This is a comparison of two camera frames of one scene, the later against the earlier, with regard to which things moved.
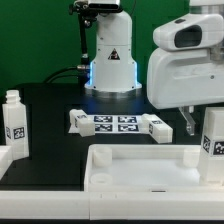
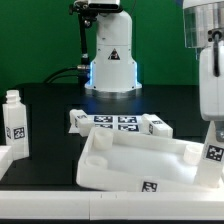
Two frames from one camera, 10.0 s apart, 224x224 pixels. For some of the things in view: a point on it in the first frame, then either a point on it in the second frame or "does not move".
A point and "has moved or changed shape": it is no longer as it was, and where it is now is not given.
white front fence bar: (112, 206) does not move
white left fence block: (6, 159) does not move
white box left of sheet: (78, 119) does not move
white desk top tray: (145, 168) has moved or changed shape
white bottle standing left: (15, 125) does not move
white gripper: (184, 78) → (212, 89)
